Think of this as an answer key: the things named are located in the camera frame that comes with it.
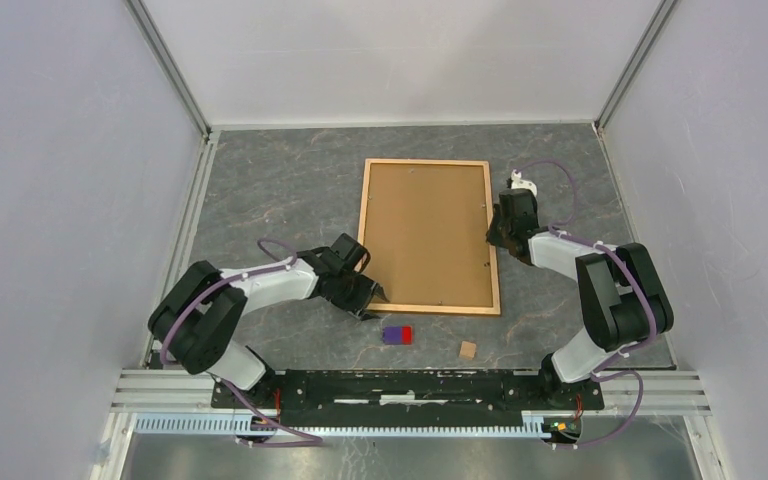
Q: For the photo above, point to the wooden picture frame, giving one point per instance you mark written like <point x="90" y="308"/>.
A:
<point x="424" y="310"/>

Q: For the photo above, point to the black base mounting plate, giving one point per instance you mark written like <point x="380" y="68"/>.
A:
<point x="417" y="398"/>

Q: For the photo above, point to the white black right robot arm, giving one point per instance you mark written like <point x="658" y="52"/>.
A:
<point x="623" y="302"/>

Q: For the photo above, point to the small wooden cube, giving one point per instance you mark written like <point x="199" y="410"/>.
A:
<point x="467" y="350"/>

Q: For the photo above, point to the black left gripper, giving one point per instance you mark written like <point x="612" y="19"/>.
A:
<point x="367" y="288"/>

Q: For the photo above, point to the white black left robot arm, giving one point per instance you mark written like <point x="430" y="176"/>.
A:
<point x="196" y="321"/>

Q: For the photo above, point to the purple red block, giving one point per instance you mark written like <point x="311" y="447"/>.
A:
<point x="397" y="335"/>

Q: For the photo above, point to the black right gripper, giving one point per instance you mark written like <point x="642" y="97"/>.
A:
<point x="492" y="238"/>

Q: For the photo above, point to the brown backing board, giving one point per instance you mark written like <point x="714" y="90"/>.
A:
<point x="427" y="232"/>

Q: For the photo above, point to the white slotted cable duct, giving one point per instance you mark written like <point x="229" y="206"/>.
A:
<point x="241" y="424"/>

